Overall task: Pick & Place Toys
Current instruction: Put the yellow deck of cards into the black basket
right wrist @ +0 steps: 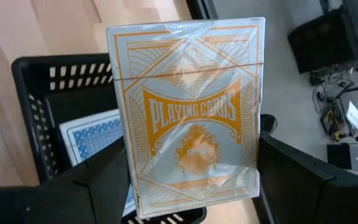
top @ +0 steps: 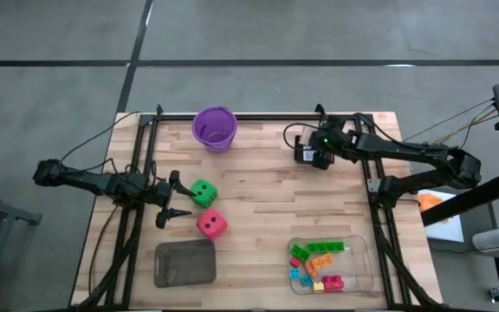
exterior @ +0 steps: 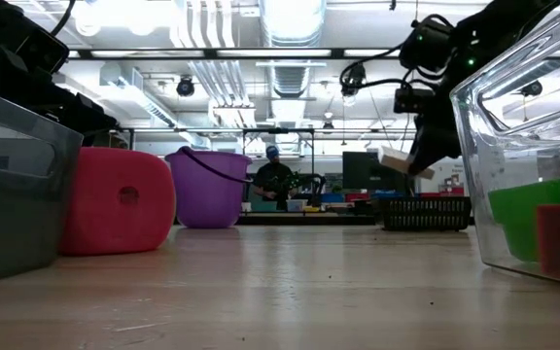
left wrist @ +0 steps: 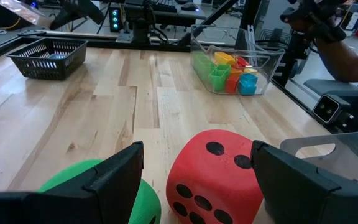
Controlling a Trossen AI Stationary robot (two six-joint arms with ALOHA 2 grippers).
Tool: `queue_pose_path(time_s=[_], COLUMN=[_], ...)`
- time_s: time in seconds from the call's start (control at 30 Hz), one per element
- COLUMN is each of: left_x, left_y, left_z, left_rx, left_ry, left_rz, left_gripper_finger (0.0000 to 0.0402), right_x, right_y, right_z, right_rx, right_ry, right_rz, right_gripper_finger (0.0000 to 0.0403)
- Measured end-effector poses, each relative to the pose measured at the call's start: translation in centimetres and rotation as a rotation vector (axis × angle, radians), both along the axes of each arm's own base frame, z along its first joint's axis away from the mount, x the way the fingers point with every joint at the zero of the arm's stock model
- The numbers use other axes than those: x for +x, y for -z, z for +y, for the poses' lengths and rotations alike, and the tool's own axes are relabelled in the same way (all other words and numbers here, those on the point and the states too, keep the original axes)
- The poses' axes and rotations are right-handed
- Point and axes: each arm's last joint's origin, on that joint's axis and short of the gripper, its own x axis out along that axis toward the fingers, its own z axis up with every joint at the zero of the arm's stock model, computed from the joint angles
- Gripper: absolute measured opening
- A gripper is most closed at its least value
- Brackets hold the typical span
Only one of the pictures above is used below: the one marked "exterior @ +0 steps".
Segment white rectangular air duct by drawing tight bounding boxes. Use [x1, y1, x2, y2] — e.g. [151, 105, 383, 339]
[98, 62, 180, 128]

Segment person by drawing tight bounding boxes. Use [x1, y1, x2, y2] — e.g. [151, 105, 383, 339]
[252, 144, 300, 213]

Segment white orange-print card box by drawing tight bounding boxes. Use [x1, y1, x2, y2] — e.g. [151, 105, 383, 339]
[376, 145, 437, 181]

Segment black overhead light beam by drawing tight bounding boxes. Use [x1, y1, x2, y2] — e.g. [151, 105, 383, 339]
[63, 47, 560, 61]

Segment black right camera cable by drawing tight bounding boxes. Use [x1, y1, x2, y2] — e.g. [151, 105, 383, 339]
[338, 41, 415, 93]

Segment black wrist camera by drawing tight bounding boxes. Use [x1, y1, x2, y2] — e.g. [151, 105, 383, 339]
[393, 87, 436, 116]
[15, 18, 70, 75]

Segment black camera cable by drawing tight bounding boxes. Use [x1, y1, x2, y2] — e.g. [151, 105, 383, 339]
[49, 0, 73, 36]
[338, 41, 415, 93]

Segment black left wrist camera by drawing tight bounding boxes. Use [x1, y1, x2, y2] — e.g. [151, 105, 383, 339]
[15, 18, 70, 75]

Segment black computer monitor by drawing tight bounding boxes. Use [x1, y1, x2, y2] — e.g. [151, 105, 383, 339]
[341, 151, 410, 193]

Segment black left camera cable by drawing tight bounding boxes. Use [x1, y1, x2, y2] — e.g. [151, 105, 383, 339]
[49, 0, 73, 36]

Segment round silver air duct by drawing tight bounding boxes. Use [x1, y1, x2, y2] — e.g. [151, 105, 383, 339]
[259, 0, 329, 98]

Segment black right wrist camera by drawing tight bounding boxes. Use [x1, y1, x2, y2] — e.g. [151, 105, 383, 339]
[393, 87, 436, 116]

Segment clear plastic bin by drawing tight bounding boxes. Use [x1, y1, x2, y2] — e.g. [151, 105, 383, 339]
[449, 0, 560, 292]

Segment purple plastic bucket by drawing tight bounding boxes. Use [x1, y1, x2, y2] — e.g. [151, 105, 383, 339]
[164, 145, 255, 230]

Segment black metal table frame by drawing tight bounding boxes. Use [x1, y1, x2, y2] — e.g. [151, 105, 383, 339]
[236, 215, 378, 227]

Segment black ceiling spotlight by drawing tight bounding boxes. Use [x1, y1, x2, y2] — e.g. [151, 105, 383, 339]
[340, 61, 368, 98]
[175, 75, 196, 98]

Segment grey translucent plastic bin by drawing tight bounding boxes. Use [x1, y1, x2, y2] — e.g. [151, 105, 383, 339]
[0, 82, 85, 288]

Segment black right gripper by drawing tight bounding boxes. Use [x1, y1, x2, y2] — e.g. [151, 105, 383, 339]
[407, 62, 466, 175]

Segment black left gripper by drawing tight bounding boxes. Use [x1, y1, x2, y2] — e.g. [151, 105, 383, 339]
[0, 52, 119, 146]

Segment red foam die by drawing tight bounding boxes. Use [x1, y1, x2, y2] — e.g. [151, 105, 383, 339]
[59, 146, 178, 258]

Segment black mesh basket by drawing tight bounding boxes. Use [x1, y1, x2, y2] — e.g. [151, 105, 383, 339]
[379, 195, 473, 233]

